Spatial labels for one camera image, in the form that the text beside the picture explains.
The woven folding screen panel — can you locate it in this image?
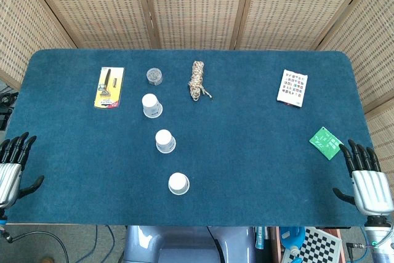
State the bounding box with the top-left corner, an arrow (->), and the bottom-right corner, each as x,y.
229,0 -> 379,51
140,0 -> 255,51
23,0 -> 161,50
316,0 -> 394,115
0,0 -> 78,91
364,105 -> 394,165

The yellow razor blister package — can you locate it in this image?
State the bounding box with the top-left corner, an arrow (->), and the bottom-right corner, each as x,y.
93,66 -> 126,110

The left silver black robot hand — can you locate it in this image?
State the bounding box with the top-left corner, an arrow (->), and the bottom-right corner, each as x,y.
0,132 -> 46,211

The blue felt table mat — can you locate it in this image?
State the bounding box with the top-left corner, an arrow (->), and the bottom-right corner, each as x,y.
5,49 -> 382,227

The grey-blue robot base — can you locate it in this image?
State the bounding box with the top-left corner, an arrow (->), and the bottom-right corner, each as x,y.
123,225 -> 257,263

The green paper packet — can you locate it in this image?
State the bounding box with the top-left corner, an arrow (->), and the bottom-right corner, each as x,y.
308,126 -> 345,161

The beige coiled rope bundle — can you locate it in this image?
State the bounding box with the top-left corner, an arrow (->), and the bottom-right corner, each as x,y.
188,60 -> 213,102

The black equipment pile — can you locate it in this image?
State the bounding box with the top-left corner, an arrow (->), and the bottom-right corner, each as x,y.
0,80 -> 20,131

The blue plastic tool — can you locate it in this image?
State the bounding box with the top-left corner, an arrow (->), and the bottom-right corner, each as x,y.
279,227 -> 306,249

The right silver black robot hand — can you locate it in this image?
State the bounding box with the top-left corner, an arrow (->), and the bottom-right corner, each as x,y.
332,139 -> 394,217

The blue floor cable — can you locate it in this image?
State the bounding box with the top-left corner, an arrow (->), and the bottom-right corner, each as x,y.
82,225 -> 116,263

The white box with coloured squares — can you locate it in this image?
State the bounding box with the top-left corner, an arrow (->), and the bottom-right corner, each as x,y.
276,69 -> 309,109

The brown wooden board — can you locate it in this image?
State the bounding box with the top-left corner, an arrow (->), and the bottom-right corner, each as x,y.
270,226 -> 283,263

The round clear clip container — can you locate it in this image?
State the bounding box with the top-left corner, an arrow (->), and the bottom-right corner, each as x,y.
146,67 -> 164,86

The white paper cup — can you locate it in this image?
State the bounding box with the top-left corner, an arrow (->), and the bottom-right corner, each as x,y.
155,129 -> 177,154
167,172 -> 190,196
141,93 -> 163,119

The black white checkerboard board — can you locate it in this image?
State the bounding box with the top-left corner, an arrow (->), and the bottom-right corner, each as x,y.
281,227 -> 342,263

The black plug with cable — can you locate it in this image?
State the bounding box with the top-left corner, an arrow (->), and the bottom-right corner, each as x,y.
345,242 -> 375,261

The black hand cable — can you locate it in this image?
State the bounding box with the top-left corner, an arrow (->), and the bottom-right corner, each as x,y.
0,229 -> 70,263

